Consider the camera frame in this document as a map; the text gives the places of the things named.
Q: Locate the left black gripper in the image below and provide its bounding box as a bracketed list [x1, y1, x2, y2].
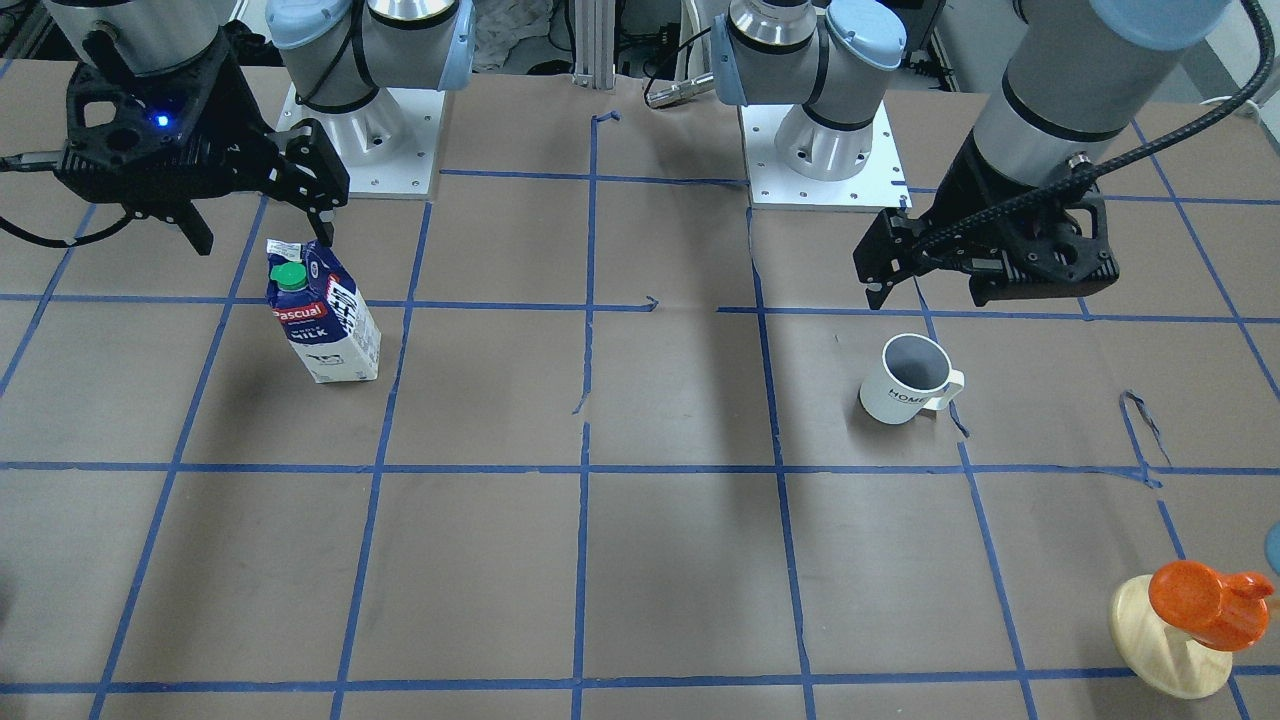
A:
[852, 136, 1120, 310]

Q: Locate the black braided cable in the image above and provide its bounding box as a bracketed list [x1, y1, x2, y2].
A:
[905, 0, 1276, 263]

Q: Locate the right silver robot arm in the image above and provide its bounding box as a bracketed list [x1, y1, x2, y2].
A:
[3, 1, 474, 255]

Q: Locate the orange mug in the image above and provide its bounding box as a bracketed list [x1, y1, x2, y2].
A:
[1148, 560, 1276, 652]

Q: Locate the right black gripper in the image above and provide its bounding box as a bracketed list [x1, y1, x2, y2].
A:
[55, 28, 349, 256]

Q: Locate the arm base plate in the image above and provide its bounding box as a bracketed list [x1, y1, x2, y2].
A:
[739, 105, 911, 213]
[276, 87, 451, 199]

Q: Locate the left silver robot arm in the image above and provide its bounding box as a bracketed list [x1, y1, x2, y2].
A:
[707, 1, 1228, 309]

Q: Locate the white mug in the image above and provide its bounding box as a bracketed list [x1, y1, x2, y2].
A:
[858, 333, 966, 425]

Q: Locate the teal object at edge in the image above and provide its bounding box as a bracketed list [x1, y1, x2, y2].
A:
[1263, 521, 1280, 575]

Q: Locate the Pascual milk carton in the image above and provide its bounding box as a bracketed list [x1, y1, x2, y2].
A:
[266, 240, 381, 383]

